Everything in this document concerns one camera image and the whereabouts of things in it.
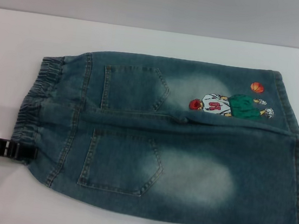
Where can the blue denim shorts with embroidery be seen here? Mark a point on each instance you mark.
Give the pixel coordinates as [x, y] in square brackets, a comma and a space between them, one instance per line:
[188, 149]

